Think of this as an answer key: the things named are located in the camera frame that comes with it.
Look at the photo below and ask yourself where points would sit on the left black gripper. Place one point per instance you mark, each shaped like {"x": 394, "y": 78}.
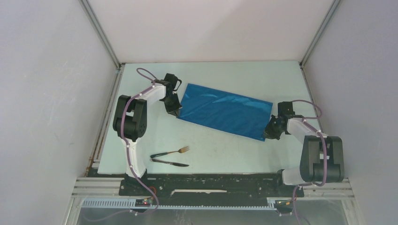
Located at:
{"x": 173, "y": 110}

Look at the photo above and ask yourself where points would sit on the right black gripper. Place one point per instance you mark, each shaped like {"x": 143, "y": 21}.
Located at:
{"x": 268, "y": 133}

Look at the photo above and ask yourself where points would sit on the blue cloth napkin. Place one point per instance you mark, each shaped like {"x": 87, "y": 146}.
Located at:
{"x": 224, "y": 111}

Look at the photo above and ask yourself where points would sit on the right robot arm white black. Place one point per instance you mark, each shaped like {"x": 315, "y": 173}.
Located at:
{"x": 322, "y": 157}

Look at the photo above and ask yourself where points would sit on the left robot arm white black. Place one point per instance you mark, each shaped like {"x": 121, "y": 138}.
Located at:
{"x": 130, "y": 119}

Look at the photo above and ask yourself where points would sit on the small circuit board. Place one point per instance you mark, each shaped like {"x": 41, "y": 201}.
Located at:
{"x": 143, "y": 202}

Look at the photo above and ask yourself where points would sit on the fork with black handle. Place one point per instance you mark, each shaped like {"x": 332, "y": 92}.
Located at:
{"x": 181, "y": 150}

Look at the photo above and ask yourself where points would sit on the knife with black handle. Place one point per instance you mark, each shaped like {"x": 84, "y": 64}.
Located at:
{"x": 168, "y": 163}

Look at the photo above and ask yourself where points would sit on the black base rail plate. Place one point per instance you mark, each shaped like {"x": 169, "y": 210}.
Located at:
{"x": 236, "y": 185}

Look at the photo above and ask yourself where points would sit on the aluminium frame rail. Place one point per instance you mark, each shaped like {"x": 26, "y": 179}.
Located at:
{"x": 103, "y": 193}

